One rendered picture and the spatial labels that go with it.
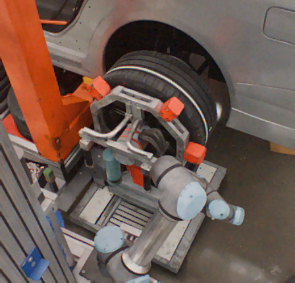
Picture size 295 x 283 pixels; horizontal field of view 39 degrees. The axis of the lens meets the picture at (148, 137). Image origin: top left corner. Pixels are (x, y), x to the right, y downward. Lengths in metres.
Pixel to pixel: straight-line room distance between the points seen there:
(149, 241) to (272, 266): 1.44
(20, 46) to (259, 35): 1.04
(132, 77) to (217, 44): 0.43
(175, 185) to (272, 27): 0.86
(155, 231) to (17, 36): 1.01
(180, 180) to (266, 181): 1.79
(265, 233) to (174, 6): 1.60
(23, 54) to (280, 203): 1.96
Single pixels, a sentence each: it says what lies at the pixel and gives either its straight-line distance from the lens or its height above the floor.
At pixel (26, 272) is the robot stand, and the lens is 1.43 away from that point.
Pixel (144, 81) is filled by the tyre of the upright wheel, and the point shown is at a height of 1.17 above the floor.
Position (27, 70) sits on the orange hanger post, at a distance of 2.00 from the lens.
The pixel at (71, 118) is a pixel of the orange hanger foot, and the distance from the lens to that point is 2.48.
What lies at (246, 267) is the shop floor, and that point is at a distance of 2.75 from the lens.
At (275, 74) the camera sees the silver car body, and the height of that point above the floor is 1.21.
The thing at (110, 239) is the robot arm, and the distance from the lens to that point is 1.62.
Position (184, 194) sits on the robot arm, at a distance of 1.32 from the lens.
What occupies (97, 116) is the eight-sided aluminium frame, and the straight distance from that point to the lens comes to 2.21.
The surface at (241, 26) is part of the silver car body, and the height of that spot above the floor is 1.41.
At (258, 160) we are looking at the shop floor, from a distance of 3.18.
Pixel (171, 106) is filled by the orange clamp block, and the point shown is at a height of 1.15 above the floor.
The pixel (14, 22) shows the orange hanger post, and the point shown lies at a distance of 1.86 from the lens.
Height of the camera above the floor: 2.50
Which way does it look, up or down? 50 degrees down
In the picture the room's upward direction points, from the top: 3 degrees counter-clockwise
